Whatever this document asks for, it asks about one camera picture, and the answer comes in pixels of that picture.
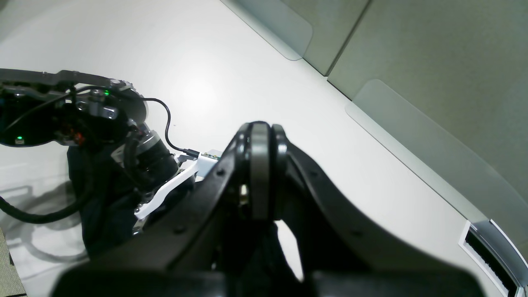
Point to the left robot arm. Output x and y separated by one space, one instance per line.
85 111

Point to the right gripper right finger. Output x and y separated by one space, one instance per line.
343 252

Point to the black t-shirt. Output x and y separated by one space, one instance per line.
103 198

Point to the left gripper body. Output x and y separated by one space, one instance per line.
145 160

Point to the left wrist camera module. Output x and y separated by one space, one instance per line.
206 161

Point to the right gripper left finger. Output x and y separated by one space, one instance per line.
208 245

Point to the table cable grommet slot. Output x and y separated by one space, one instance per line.
497 256

